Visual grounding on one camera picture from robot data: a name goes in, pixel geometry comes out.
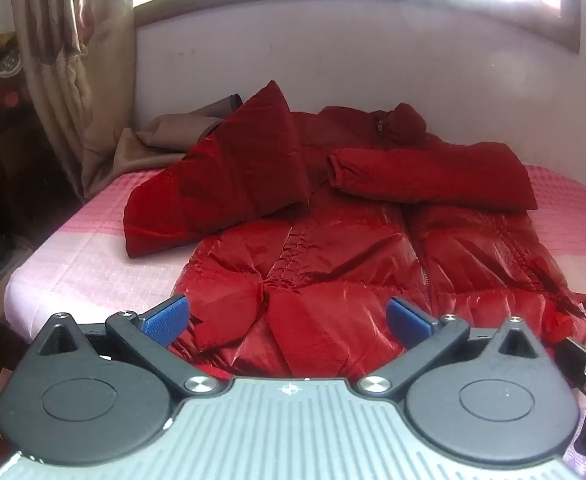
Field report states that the pink checkered bed sheet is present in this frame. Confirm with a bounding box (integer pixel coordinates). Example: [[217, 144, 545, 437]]
[[4, 165, 586, 340]]

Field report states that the red puffer down coat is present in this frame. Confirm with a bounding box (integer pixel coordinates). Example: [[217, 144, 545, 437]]
[[124, 84, 586, 380]]

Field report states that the beige floral curtain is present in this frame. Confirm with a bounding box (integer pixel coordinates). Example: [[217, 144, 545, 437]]
[[11, 0, 136, 198]]

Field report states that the brown folded blanket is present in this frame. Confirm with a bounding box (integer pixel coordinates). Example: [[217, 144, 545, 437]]
[[112, 93, 243, 178]]

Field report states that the dark wooden bedside furniture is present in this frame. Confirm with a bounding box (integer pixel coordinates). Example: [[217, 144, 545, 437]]
[[0, 109, 82, 311]]

